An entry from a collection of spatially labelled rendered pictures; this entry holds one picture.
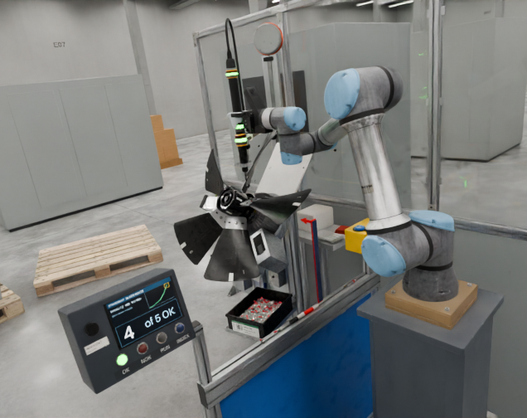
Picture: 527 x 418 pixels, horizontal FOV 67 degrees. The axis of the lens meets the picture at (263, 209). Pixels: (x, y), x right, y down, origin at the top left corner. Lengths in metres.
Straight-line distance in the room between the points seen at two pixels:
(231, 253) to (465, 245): 1.03
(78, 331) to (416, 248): 0.81
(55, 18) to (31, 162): 7.95
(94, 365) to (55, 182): 6.07
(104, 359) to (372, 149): 0.79
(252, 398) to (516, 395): 1.27
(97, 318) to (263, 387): 0.69
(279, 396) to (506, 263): 1.07
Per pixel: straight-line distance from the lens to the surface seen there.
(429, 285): 1.19
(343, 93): 1.02
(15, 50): 13.78
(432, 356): 1.20
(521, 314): 2.02
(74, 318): 0.96
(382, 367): 1.33
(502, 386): 2.26
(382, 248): 1.02
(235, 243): 1.62
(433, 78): 1.87
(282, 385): 1.53
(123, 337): 1.00
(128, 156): 7.30
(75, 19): 14.40
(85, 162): 7.06
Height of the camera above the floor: 1.67
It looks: 18 degrees down
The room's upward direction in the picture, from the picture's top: 7 degrees counter-clockwise
